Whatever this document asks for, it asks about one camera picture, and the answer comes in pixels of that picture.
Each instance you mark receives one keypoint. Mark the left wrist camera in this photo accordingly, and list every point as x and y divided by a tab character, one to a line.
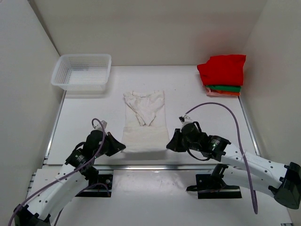
99	125

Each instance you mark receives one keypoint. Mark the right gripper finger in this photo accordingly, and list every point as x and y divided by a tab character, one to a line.
177	136
176	146

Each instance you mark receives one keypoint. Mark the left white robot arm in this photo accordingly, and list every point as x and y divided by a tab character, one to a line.
75	176

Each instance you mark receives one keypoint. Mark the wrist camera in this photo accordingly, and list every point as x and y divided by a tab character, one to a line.
184	119
99	125

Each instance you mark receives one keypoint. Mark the white t shirt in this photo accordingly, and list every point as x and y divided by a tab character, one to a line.
145	129

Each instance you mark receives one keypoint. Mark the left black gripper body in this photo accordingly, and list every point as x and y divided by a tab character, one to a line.
97	149

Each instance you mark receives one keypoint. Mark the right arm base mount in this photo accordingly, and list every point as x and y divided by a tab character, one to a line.
212	186

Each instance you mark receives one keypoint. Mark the white plastic basket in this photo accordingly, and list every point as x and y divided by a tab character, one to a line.
82	72

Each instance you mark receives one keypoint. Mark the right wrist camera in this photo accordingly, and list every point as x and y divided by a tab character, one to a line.
184	119

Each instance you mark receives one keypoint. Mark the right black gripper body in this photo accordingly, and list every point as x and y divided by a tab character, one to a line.
194	146

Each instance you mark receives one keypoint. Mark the orange folded t shirt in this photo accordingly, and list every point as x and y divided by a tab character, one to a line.
227	93

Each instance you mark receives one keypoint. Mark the green folded t shirt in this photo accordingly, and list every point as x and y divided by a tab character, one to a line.
225	88

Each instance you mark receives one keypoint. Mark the red folded t shirt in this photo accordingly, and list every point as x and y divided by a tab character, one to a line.
223	70

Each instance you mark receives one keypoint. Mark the pink folded t shirt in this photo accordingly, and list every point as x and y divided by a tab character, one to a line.
211	92

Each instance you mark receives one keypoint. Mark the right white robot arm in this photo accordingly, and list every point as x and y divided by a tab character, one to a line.
282	182

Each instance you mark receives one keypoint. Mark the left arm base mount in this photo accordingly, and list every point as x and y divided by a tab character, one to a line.
99	184

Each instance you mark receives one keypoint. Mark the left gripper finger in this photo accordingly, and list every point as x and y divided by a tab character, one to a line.
113	149
114	144

